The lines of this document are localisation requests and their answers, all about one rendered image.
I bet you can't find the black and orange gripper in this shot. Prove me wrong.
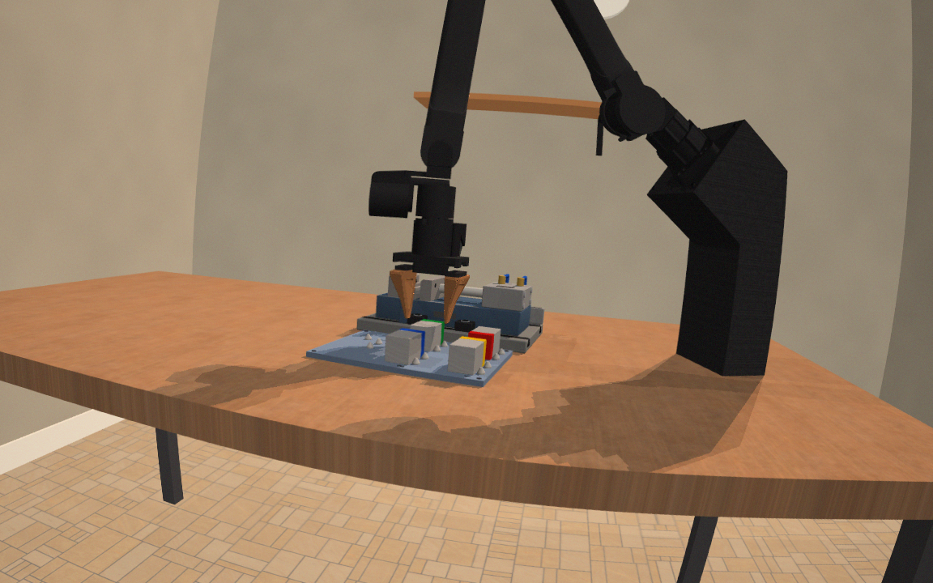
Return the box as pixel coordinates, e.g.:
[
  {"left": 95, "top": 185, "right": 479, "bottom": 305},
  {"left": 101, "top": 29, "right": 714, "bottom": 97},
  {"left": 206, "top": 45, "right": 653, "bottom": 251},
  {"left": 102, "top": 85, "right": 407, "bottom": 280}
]
[{"left": 390, "top": 218, "right": 470, "bottom": 324}]

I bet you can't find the white block with yellow end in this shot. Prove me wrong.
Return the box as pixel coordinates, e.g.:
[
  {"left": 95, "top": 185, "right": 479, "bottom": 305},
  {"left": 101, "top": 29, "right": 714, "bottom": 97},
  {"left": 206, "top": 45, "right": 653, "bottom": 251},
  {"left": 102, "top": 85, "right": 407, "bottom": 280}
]
[{"left": 448, "top": 336, "right": 487, "bottom": 375}]

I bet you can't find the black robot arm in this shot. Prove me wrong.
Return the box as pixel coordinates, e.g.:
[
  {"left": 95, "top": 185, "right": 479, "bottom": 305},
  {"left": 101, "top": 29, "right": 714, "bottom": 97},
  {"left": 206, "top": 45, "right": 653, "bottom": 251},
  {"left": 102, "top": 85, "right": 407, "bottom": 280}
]
[{"left": 369, "top": 0, "right": 719, "bottom": 225}]

